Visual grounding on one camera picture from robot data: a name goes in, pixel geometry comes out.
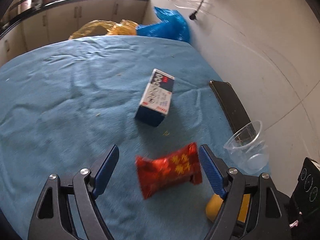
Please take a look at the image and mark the shiny red candy wrapper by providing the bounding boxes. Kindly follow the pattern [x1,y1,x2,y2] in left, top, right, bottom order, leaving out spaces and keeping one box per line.
[135,142,202,199]

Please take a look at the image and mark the orange box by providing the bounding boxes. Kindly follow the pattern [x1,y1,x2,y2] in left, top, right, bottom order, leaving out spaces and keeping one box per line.
[237,194,251,223]

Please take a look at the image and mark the lower kitchen cabinets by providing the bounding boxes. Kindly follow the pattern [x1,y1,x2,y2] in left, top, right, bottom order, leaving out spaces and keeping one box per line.
[1,0,149,64]

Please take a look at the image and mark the yellow round object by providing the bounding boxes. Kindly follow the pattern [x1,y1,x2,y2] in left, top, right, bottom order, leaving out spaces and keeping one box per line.
[205,194,223,222]

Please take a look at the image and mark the clear plastic cup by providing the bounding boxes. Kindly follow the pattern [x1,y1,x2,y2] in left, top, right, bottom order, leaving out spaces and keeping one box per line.
[223,120,269,175]

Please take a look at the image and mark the black smartphone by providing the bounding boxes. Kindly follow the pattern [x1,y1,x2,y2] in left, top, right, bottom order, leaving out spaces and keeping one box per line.
[209,80,256,141]

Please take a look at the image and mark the blue table cloth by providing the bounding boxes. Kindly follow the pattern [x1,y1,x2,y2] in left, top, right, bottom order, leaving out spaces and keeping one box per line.
[1,36,232,239]

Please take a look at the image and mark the dark blue white carton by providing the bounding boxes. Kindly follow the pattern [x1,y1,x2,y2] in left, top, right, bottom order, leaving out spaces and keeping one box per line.
[135,69,175,127]

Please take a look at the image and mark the yellow plastic bag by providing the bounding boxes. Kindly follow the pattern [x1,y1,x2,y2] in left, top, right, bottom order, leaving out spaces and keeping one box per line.
[68,20,138,40]

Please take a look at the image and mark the blue plastic bag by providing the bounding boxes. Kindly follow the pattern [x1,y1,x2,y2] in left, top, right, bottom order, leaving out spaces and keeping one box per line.
[136,7,190,43]

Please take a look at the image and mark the steel cooking pot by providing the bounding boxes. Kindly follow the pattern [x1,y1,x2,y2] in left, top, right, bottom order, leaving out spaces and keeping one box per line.
[18,0,32,14]

